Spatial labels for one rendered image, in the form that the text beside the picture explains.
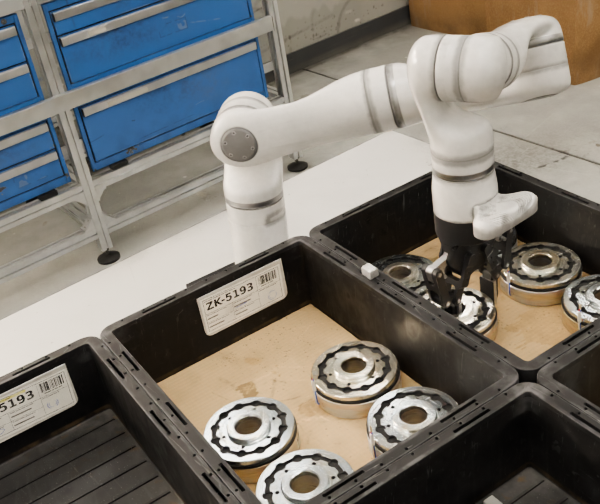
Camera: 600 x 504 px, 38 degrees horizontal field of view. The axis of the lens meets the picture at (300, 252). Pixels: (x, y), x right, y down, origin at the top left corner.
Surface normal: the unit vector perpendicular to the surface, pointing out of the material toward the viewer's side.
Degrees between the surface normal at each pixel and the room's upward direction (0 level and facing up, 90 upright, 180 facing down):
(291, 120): 72
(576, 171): 0
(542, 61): 66
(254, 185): 18
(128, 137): 90
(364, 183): 0
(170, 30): 90
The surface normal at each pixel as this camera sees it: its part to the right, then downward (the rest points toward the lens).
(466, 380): -0.82, 0.40
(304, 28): 0.60, 0.34
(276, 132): -0.07, 0.48
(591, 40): 0.42, 0.43
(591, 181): -0.15, -0.84
